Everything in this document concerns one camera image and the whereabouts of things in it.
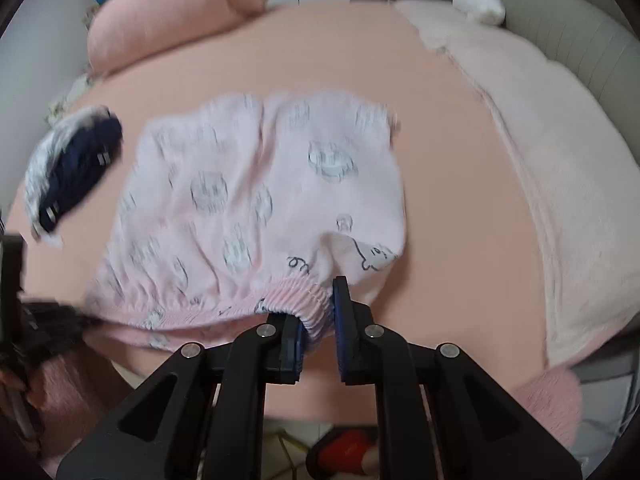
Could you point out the navy and white clothes pile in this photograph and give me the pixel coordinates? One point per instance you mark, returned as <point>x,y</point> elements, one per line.
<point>37,175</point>

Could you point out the white plush toy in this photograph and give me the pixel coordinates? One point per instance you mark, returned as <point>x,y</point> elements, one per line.
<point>477,5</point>

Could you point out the red slipper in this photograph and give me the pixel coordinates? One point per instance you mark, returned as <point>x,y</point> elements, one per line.
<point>345,452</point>

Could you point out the pink bed sheet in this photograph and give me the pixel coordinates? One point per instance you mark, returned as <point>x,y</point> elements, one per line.
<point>450,210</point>

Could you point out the long pink pillow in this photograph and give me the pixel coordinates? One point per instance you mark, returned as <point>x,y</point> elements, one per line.
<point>160,15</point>

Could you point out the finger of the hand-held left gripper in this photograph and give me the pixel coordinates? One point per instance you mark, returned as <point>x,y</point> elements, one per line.
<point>55,325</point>

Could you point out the person's left forearm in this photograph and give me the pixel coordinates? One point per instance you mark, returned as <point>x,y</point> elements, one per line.
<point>75,390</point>

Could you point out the floral printed cloth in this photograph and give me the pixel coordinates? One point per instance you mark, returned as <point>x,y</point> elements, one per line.
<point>70,97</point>

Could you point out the light pink blanket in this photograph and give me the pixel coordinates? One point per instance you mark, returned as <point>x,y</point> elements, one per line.
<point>575,160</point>

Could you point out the pink printed pajama garment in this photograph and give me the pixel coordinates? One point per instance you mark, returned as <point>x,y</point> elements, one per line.
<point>250,185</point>

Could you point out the beige padded headboard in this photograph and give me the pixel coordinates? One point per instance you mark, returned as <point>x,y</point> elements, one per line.
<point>560,35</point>

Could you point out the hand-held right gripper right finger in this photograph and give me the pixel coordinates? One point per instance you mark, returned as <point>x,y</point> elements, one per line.
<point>341,330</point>

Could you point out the pink fuzzy clothing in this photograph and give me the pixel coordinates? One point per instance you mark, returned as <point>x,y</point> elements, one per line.
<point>550,405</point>

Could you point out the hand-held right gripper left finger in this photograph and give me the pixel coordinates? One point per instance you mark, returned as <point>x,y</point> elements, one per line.
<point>297,344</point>

